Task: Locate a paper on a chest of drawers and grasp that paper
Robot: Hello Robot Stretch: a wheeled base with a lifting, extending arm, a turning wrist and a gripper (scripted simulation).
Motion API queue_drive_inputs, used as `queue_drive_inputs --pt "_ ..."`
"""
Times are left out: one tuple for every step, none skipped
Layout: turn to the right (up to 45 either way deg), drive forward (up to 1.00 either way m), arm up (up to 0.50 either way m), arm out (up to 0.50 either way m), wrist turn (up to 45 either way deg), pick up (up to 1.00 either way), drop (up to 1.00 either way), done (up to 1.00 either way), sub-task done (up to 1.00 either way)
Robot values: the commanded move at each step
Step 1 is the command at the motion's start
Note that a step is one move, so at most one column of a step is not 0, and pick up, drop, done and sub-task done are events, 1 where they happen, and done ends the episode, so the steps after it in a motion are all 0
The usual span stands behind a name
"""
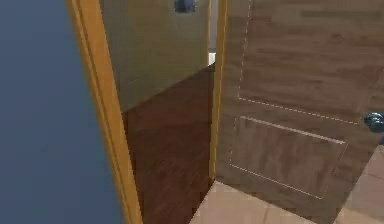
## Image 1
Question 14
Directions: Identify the brown wooden room door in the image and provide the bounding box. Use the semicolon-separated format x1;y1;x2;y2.
215;0;384;224

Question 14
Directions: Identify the yellow wooden door frame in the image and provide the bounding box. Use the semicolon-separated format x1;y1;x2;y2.
65;0;230;224

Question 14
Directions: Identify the dark round door knob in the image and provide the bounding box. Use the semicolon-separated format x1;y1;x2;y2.
363;112;384;134

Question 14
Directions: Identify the dark blue wall object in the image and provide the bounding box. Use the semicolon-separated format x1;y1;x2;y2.
173;0;197;14

